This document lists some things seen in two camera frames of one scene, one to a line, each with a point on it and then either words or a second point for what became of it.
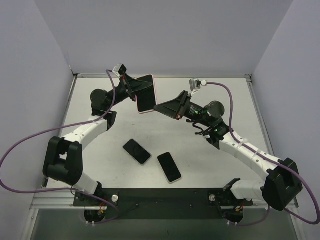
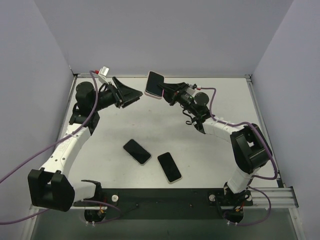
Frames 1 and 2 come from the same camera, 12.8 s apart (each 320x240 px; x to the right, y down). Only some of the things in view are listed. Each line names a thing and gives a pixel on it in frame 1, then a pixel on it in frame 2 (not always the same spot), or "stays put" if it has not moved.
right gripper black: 183,105 -> 173,94
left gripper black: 127,86 -> 118,95
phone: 170,169 stays put
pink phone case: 147,99 -> 154,96
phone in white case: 137,151 stays put
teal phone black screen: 146,99 -> 152,86
